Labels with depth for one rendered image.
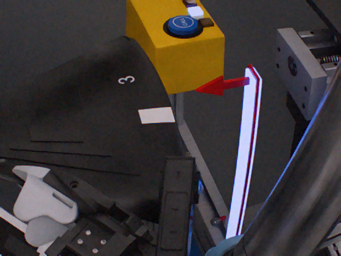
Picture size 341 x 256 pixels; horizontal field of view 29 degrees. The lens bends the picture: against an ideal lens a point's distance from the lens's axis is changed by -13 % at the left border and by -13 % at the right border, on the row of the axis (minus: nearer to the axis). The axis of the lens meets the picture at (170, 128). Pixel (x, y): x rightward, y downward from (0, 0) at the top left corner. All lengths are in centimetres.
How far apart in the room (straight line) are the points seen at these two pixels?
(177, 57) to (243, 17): 67
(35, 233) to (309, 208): 25
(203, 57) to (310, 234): 48
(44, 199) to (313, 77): 58
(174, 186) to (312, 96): 53
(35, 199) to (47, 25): 91
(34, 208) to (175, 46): 44
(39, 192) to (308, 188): 23
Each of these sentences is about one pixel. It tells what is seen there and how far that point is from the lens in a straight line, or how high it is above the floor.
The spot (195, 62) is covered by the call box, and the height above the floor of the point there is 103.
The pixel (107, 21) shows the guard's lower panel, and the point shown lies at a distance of 152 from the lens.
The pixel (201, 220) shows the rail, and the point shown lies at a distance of 104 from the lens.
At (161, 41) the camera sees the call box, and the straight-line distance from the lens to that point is 97.
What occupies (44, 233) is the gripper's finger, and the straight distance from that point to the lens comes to 64.
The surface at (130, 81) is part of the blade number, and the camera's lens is 74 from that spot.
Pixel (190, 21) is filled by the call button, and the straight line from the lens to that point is 100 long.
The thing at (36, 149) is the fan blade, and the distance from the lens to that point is 67.
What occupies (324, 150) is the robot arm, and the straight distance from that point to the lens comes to 52.
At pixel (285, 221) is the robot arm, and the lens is 57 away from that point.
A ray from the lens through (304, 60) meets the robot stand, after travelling 110.
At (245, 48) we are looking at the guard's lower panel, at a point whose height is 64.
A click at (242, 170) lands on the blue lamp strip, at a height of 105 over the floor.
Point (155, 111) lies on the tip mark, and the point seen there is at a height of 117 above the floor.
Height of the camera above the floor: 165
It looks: 43 degrees down
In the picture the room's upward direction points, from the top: 1 degrees clockwise
